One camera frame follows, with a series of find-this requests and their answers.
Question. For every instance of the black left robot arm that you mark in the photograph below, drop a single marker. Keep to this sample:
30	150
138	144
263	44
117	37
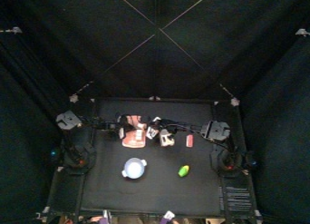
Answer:
69	120

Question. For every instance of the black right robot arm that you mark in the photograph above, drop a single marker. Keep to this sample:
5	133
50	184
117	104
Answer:
216	130

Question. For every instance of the reddish brown cutting board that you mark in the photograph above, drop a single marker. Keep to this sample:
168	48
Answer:
136	142

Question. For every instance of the small red toy piece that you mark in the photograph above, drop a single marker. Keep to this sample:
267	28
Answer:
189	140

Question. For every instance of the green yellow toy food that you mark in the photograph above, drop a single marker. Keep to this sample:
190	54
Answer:
184	170

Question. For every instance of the grey frame corner bracket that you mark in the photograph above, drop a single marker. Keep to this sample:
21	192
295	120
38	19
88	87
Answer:
154	98
15	30
234	101
303	31
259	216
74	98
43	214

